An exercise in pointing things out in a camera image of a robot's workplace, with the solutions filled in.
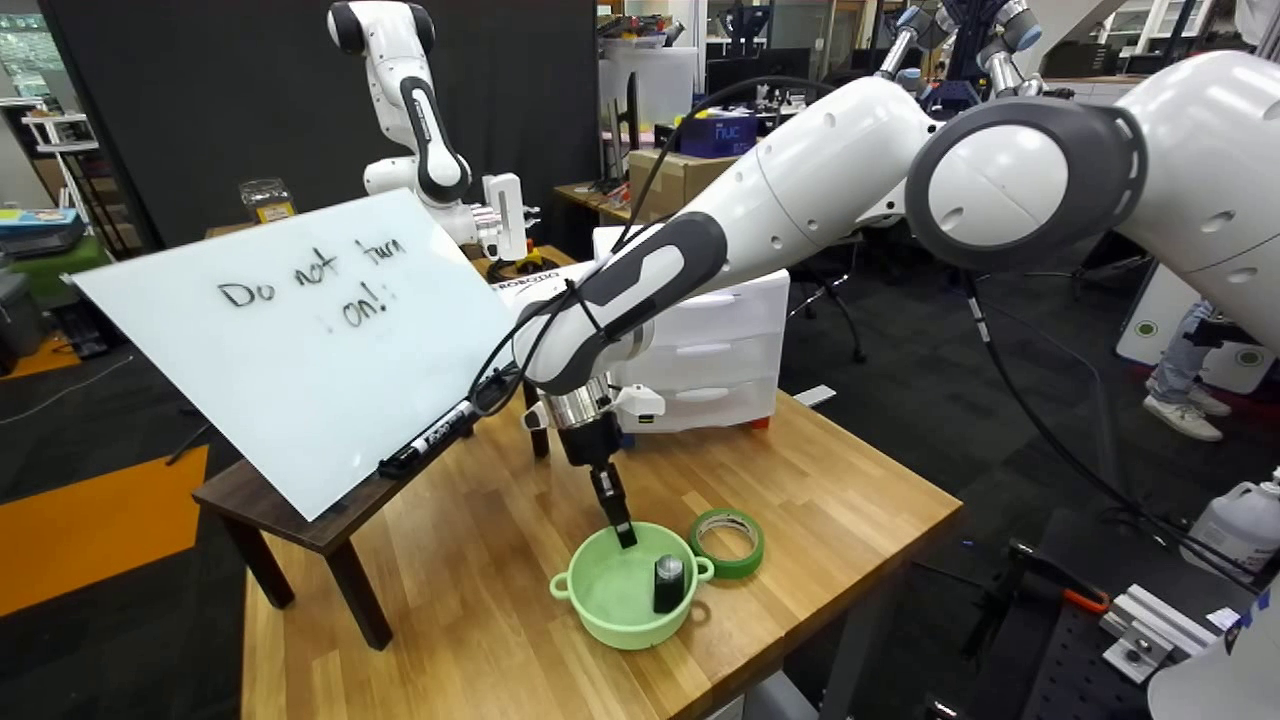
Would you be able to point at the black perforated breadboard plate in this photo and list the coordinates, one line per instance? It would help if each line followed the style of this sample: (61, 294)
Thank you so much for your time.
(1065, 665)

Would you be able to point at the small dark wooden table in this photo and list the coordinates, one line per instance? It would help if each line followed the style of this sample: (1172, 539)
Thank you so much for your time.
(358, 600)

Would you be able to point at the black partition panel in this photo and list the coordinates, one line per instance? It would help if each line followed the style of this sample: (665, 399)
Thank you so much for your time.
(200, 93)

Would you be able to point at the black whiteboard marker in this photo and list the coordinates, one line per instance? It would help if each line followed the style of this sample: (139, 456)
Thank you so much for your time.
(426, 441)

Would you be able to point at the white black idle robot arm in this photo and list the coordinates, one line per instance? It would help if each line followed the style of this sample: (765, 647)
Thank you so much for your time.
(403, 81)

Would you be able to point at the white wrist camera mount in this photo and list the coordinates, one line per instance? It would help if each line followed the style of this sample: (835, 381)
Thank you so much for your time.
(640, 407)

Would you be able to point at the white rounded cover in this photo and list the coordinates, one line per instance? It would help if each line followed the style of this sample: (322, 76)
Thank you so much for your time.
(1227, 675)

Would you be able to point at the white shelf rack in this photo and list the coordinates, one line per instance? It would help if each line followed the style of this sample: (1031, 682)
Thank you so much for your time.
(61, 163)

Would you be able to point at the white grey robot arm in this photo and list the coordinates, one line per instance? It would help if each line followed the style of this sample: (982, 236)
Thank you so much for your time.
(802, 175)

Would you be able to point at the white whiteboard with writing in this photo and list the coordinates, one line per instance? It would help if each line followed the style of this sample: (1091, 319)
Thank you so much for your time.
(293, 344)

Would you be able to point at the clear glass jar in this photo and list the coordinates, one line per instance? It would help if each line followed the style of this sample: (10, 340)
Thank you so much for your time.
(266, 200)

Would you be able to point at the green tape roll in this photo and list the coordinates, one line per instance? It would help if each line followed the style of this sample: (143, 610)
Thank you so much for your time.
(732, 570)

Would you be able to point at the dark blue box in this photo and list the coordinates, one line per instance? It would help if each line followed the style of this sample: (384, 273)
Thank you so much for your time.
(713, 134)

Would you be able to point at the white plastic drawer unit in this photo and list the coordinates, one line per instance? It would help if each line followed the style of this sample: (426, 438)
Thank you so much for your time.
(723, 344)

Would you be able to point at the light wooden desk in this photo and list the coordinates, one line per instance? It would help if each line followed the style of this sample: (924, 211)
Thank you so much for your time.
(587, 200)

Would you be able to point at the white panel green logo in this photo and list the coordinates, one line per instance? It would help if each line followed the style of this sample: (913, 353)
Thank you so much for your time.
(1144, 321)

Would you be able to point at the light green plastic bowl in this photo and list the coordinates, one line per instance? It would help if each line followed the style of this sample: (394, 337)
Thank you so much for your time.
(605, 585)

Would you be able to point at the white idle gripper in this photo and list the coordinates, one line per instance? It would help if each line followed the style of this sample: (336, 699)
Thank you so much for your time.
(506, 212)

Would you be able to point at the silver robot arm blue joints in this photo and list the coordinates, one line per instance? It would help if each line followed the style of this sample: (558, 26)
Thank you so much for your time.
(982, 55)

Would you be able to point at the white plastic jug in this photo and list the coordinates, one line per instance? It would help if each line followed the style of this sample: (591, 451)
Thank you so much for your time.
(1243, 520)

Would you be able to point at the small black object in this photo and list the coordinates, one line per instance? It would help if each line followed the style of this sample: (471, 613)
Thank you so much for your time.
(670, 585)

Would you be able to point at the long aluminium extrusion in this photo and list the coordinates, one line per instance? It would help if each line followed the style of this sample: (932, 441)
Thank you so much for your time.
(1161, 624)

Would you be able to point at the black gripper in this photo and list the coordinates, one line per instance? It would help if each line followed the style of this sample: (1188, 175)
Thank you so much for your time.
(591, 426)

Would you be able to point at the person in jeans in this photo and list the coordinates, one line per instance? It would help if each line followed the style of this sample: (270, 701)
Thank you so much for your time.
(1185, 384)

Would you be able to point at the green storage bin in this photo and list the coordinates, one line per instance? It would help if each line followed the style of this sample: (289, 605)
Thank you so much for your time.
(53, 260)

